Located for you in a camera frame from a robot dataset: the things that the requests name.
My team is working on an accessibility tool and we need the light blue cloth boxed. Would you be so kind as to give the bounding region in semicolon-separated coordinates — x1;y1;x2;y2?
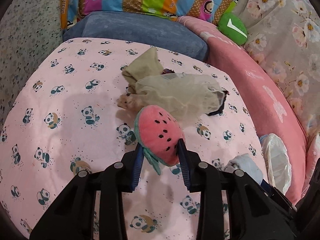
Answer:
223;153;264;183

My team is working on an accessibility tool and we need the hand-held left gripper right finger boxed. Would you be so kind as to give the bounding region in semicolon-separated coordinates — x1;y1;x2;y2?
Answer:
176;140;298;240

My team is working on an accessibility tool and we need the pink blanket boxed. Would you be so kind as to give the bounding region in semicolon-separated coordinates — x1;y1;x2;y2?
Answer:
178;15;308;206

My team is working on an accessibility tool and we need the pink watermelon plush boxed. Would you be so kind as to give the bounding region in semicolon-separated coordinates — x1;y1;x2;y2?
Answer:
133;105;186;176

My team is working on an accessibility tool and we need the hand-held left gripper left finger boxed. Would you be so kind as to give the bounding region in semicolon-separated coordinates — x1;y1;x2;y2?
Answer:
29;144;144;240

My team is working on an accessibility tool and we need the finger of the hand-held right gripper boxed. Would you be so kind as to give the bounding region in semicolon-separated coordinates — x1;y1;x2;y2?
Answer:
260;179;296;211

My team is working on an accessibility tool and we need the beige mesh bag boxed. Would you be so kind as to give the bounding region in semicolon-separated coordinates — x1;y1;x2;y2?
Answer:
135;73;225;120

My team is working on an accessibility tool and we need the beige sock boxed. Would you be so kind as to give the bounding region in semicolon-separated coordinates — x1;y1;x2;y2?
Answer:
121;48;166;86

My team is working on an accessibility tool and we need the pink panda print cloth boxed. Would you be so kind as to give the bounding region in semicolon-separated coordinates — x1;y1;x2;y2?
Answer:
0;37;270;240

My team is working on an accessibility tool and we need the green round cushion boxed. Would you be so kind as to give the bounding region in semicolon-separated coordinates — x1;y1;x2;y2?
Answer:
218;12;248;46

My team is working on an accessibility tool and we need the white plastic bag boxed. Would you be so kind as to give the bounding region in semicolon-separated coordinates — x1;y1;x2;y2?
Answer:
259;133;293;193

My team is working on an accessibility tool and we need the grey floral cloth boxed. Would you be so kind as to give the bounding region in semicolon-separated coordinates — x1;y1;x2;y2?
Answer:
229;0;320;141

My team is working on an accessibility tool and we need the peach scrunchie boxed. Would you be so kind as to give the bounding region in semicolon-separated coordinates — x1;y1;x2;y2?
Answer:
117;93;141;112

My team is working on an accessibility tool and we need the blue cushion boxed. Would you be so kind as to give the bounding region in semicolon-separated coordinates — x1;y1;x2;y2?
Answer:
62;11;210;62

